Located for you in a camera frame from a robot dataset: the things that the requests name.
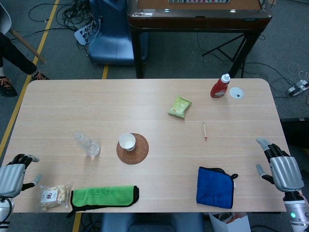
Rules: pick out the white chair seat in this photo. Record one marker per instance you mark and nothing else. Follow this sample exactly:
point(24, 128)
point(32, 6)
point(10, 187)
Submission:
point(4, 19)

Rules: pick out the grey power strip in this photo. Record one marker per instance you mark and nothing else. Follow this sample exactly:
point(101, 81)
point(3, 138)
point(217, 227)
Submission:
point(298, 87)

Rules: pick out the black tripod stand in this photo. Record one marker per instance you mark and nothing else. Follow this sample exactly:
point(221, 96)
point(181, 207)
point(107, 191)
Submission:
point(223, 52)

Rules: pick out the blue folded towel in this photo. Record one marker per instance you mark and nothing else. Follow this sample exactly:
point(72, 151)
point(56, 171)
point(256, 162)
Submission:
point(213, 187)

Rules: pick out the beige pen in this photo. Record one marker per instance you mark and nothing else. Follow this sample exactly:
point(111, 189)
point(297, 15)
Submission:
point(204, 131)

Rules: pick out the blue machine base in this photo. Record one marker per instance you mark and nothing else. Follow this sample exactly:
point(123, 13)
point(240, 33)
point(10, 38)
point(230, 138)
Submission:
point(113, 36)

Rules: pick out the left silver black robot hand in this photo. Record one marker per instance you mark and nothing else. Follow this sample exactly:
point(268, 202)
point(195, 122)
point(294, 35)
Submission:
point(12, 176)

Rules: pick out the transparent plastic bottle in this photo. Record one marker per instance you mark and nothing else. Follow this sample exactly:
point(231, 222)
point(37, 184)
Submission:
point(89, 146)

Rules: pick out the green snack bag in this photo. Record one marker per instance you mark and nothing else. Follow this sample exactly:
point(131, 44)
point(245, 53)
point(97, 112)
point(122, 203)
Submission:
point(179, 107)

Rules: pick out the white paper bag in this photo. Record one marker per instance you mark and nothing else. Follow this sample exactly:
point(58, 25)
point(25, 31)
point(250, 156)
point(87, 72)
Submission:
point(239, 223)

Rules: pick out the wooden chair leg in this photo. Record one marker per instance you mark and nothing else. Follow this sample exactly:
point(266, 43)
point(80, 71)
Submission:
point(29, 47)

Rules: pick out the brown woven round coaster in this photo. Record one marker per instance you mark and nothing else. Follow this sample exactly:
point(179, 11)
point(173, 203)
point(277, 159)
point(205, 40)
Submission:
point(137, 154)

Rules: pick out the black box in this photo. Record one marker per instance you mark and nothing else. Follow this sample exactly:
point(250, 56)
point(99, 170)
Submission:
point(295, 131)

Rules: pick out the red bottle white cap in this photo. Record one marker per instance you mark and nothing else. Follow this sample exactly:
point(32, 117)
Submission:
point(218, 90)

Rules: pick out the black shoe orange laces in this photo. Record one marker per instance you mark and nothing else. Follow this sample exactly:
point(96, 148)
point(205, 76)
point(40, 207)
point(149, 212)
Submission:
point(39, 76)
point(7, 87)

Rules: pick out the white power strip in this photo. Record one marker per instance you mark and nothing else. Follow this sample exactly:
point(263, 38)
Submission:
point(82, 35)

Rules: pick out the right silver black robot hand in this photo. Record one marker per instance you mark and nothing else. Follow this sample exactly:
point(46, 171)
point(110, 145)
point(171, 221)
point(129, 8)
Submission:
point(286, 172)

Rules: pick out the clear packet of snacks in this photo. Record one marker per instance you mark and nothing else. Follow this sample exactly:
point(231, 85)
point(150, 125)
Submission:
point(54, 197)

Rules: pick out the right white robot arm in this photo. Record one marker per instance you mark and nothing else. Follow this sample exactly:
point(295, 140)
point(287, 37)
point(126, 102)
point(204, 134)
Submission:
point(294, 207)

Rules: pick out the white floral paper cup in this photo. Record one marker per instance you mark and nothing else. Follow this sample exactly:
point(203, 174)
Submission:
point(127, 142)

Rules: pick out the person's leg black trousers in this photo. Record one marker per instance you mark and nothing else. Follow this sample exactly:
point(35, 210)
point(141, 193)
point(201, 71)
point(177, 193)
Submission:
point(14, 55)

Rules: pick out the green folded towel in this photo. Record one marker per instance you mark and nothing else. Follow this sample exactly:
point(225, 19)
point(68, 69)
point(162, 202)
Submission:
point(103, 195)

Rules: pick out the row of face-up mahjong tiles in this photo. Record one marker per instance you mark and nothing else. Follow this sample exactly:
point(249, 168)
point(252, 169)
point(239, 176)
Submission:
point(198, 1)

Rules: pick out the dark brown mahjong table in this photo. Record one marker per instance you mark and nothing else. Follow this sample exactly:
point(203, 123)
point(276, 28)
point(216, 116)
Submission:
point(198, 18)

